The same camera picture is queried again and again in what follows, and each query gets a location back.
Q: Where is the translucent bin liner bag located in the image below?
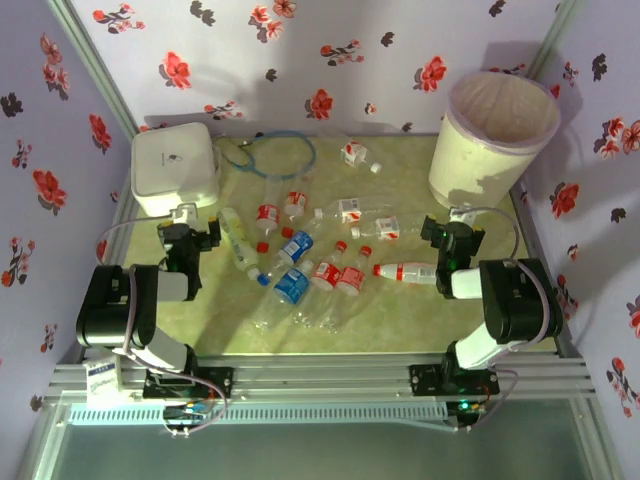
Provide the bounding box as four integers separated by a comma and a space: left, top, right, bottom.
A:
448, 70, 562, 155

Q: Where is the yellow-green plastic bottle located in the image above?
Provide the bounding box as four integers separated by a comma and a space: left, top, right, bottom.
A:
217, 207, 261, 276

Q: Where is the aluminium frame post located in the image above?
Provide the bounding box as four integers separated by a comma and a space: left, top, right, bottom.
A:
527, 0, 586, 81
47, 0, 139, 139

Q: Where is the white paper tag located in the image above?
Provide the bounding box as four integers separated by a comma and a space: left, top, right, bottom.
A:
85, 357, 124, 406

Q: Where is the grey right arm cable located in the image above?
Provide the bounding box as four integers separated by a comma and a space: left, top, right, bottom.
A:
462, 204, 554, 346

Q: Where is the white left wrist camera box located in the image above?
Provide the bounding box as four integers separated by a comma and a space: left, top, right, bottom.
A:
169, 202, 200, 225

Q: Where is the white round waste bin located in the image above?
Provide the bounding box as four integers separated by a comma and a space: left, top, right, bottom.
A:
428, 70, 562, 209

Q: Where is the small crushed red-white label bottle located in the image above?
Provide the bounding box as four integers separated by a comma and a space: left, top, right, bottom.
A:
339, 140, 384, 175

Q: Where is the left base cable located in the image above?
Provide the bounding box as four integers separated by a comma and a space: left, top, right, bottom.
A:
159, 372, 229, 439

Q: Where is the blue stethoscope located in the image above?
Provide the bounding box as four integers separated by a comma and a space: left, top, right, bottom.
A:
214, 130, 317, 181

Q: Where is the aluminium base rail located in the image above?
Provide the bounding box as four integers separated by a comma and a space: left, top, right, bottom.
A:
49, 353, 599, 401

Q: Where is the white slotted cable duct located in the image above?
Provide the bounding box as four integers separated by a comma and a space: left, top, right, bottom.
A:
67, 402, 449, 427

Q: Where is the white bottle red cap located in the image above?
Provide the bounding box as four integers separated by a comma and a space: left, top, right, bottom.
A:
372, 261, 441, 287

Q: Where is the white square lidded box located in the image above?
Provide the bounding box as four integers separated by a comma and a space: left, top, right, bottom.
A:
130, 122, 221, 217

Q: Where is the clear bottle blue label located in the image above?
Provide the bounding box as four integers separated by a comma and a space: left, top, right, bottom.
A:
252, 258, 317, 334
256, 222, 321, 287

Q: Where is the aluminium side rail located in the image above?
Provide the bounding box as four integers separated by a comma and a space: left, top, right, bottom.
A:
54, 192, 137, 369
512, 179, 586, 359

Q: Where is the right base cable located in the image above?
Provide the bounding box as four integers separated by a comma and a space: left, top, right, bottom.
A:
452, 367, 520, 434

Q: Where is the base cable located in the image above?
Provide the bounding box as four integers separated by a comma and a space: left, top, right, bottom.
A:
159, 372, 229, 439
452, 367, 520, 434

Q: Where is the clear bottle white-red label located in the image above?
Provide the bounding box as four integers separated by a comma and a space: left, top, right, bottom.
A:
313, 196, 401, 225
349, 212, 434, 246

